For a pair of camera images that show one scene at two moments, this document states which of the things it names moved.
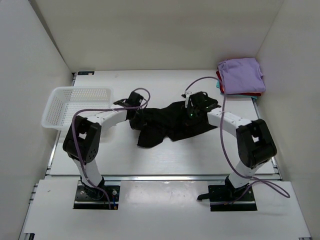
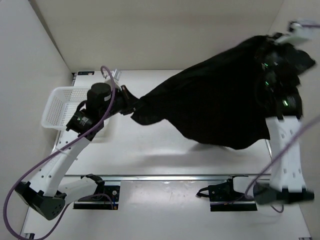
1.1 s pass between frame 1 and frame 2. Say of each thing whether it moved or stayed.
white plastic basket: stayed
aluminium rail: stayed
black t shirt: moved
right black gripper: moved
